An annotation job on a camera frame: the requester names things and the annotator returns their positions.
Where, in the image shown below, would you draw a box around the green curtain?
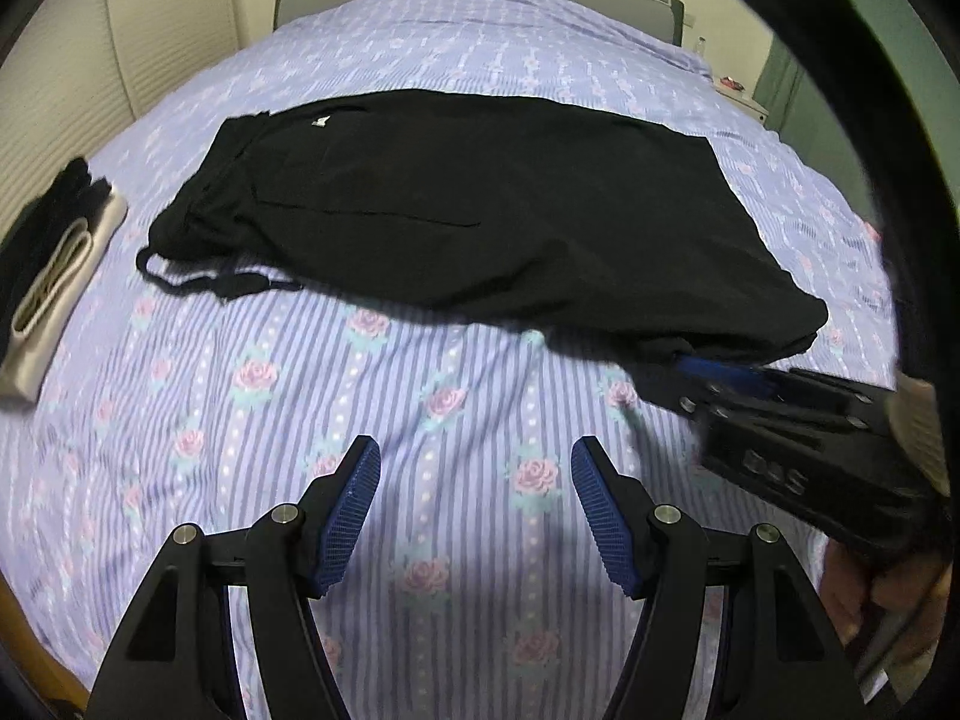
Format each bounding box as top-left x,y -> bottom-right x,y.
754,34 -> 815,147

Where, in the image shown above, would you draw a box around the white louvered wardrobe door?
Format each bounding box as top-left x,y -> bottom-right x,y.
0,0 -> 137,241
101,0 -> 250,122

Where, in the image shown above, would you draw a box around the bed with floral striped sheet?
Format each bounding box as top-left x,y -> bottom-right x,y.
0,0 -> 901,720

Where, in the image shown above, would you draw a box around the folded black and beige clothes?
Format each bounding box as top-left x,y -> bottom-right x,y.
0,191 -> 130,400

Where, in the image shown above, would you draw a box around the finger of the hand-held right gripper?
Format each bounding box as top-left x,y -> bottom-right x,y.
675,355 -> 897,432
634,371 -> 755,428

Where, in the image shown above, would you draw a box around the folded black garment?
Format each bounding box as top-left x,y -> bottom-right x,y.
0,156 -> 115,357

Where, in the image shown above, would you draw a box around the black pants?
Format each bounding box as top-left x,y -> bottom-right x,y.
135,88 -> 830,361

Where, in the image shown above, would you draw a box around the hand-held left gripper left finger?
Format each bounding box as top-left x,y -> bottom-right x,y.
88,435 -> 382,720

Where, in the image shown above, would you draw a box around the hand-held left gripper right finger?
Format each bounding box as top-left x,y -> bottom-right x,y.
571,435 -> 871,720

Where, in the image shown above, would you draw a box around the white nightstand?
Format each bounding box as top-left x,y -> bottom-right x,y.
712,81 -> 771,126

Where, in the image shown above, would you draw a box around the person's right hand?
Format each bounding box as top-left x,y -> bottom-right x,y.
823,536 -> 953,650

